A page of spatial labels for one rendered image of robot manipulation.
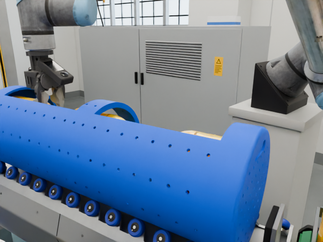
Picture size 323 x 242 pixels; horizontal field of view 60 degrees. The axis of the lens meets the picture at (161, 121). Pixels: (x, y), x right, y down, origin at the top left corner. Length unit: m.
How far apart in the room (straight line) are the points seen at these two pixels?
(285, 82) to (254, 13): 2.36
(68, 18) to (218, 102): 1.65
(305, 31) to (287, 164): 0.56
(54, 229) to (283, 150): 0.89
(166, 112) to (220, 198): 2.20
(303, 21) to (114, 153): 0.61
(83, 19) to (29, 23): 0.15
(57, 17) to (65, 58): 5.28
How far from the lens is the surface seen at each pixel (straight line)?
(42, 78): 0.93
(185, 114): 2.54
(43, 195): 0.97
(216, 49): 2.27
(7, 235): 1.46
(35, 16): 0.91
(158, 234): 0.70
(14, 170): 1.08
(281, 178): 1.28
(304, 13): 0.87
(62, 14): 0.88
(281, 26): 3.41
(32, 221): 1.03
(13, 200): 1.10
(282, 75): 1.23
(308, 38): 0.93
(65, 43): 6.15
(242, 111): 1.25
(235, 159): 0.53
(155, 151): 0.59
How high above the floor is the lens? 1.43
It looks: 18 degrees down
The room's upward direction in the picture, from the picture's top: straight up
